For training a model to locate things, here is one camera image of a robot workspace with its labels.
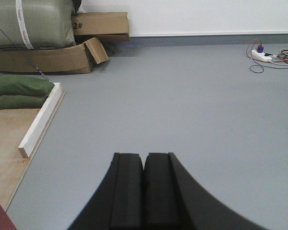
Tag green sandbag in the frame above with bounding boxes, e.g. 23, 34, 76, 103
0, 75, 55, 96
0, 95, 48, 110

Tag grey-green woven sack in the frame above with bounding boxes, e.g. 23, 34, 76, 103
0, 0, 75, 49

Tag upper green sandbag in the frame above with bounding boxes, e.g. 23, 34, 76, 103
0, 75, 55, 96

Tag white far edge rail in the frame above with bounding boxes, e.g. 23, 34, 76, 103
18, 83, 65, 158

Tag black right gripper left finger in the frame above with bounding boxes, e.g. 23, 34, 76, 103
69, 153, 143, 230

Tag tangled black orange cables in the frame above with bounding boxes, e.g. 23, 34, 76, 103
244, 39, 288, 74

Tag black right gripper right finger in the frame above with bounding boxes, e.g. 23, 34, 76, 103
144, 152, 263, 230

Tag closed cardboard box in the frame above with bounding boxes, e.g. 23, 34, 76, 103
71, 12, 130, 43

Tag plywood base board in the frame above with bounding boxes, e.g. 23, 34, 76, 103
0, 91, 66, 213

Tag white power strip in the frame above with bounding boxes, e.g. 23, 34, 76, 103
251, 49, 272, 62

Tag purple plug adapter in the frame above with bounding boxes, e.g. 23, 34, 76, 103
256, 45, 264, 53

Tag lower green sandbag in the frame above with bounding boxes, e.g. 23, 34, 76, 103
0, 95, 48, 110

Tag thin dark tension rope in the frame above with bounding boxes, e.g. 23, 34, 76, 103
0, 19, 50, 82

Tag open flat cardboard box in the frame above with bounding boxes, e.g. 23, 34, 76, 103
0, 37, 108, 74

